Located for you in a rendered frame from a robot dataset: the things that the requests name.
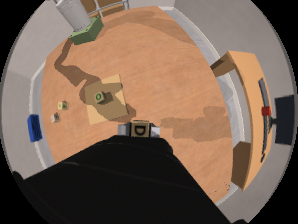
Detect wooden letter block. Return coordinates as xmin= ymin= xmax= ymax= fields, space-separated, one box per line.
xmin=94 ymin=91 xmax=108 ymax=105
xmin=58 ymin=102 xmax=67 ymax=110
xmin=51 ymin=114 xmax=59 ymax=123
xmin=131 ymin=120 xmax=150 ymax=137

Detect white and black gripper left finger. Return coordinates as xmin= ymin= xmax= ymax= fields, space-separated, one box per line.
xmin=118 ymin=122 xmax=132 ymax=136

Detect tan flat mat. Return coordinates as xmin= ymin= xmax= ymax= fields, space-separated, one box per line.
xmin=85 ymin=74 xmax=128 ymax=125

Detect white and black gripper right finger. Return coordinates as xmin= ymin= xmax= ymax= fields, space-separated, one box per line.
xmin=149 ymin=123 xmax=160 ymax=138

